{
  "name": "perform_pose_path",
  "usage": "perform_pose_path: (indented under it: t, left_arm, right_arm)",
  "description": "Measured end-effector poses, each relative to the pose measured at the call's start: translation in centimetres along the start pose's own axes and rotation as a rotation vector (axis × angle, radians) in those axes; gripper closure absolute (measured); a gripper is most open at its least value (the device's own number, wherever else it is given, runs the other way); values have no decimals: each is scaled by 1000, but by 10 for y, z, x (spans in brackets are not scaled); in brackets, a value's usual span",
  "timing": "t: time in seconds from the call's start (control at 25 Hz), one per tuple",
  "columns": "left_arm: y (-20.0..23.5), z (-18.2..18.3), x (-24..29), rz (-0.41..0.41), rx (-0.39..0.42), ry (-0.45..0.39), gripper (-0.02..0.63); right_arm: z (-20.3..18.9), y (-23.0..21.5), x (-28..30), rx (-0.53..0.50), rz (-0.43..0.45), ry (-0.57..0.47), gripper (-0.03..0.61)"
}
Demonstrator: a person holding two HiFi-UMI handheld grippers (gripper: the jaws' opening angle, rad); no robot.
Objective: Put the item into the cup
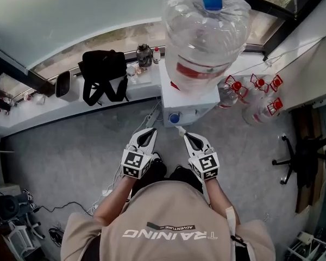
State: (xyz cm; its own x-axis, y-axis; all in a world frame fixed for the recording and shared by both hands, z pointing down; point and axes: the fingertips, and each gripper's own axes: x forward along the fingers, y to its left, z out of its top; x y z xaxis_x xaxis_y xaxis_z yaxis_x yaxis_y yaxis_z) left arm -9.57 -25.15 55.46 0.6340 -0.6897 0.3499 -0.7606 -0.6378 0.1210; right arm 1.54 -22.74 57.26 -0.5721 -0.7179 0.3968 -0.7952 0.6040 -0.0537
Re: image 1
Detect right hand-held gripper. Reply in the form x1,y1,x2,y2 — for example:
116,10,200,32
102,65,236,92
183,132,221,182

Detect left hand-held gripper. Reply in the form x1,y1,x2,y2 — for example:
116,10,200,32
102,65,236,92
121,127,158,179

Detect person's left forearm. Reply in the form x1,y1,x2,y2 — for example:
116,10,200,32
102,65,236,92
93,176,139,226

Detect person's right forearm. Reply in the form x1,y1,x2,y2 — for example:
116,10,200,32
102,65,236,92
203,177,240,224

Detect white power strip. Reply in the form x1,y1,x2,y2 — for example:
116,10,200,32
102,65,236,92
145,109,161,127

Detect person's black trousers and shoes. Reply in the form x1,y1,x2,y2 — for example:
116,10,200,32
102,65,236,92
130,151,205,201

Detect white water dispenser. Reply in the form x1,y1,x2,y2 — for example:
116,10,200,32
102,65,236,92
158,60,221,128

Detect black backpack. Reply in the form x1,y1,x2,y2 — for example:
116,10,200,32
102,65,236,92
78,49,130,107

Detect dark glass jar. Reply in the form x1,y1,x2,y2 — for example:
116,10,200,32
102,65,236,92
136,43,154,69

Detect white bottle with red cap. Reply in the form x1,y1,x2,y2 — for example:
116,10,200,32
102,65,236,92
152,46,161,65

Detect person's beige shirt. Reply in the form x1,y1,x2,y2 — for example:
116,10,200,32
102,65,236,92
60,180,277,261

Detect white and black bin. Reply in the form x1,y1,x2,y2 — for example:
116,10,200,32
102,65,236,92
55,70,80,102

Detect large clear water jug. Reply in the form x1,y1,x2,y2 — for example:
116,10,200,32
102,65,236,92
161,0,252,96

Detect white window ledge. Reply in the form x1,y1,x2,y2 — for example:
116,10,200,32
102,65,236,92
0,60,164,138

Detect black office chair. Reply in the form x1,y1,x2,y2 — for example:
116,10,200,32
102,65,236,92
271,133,326,188

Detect brown wooden board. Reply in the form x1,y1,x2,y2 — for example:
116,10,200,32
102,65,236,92
292,108,324,214

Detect white metal rack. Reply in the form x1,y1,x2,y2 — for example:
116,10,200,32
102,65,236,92
5,216,46,259

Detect empty bottle with red handle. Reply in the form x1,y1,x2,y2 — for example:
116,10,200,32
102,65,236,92
216,74,249,110
269,74,284,93
242,97,284,126
248,73,271,103

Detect beige shoulder strap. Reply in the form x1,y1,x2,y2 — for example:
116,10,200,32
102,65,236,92
224,206,248,255

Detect black floor cable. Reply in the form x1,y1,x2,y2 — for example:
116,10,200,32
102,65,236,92
29,201,95,215

